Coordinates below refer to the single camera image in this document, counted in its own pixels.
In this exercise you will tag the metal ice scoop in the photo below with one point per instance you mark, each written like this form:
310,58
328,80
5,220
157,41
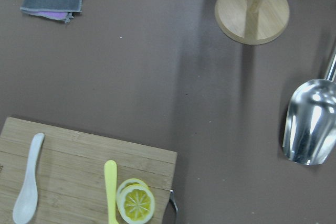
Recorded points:
309,135

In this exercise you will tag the white ceramic spoon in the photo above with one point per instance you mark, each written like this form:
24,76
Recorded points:
26,202

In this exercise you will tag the yellow plastic knife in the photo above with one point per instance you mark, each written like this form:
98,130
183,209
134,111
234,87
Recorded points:
110,178

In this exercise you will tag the wooden cutting board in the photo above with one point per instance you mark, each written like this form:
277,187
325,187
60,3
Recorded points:
69,174

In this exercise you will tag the upper lemon slice stack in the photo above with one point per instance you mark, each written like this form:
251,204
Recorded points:
135,201

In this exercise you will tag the wooden mug tree stand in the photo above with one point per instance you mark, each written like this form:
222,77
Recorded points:
252,22

